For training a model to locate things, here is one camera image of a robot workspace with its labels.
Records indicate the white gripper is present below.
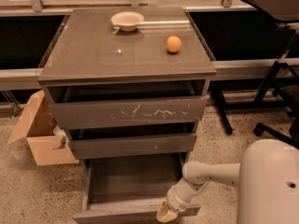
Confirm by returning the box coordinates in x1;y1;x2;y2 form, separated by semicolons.
156;178;207;223

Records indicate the grey bottom drawer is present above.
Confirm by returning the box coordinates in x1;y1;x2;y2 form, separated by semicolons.
72;152;202;224

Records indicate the grey drawer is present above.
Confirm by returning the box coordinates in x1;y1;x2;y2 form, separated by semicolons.
69;122;197;160
72;152;202;224
46;79;209;130

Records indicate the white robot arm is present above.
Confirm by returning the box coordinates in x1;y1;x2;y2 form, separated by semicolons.
156;139;299;224

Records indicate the grey middle drawer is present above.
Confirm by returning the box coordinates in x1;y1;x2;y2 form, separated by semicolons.
69;122;197;160

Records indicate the grey top drawer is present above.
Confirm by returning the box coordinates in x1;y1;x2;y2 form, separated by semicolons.
46;79;209;130

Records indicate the grey drawer cabinet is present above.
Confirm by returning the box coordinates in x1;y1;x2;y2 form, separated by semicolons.
36;6;218;173

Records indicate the open cardboard box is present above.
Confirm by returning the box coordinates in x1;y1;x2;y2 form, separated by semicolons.
7;91;78;166

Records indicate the orange ball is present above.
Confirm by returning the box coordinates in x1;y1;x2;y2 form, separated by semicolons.
166;35;181;53

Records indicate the white bowl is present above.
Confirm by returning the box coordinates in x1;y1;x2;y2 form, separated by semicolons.
111;11;144;32

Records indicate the black side table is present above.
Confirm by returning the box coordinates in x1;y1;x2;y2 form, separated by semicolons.
211;0;299;134

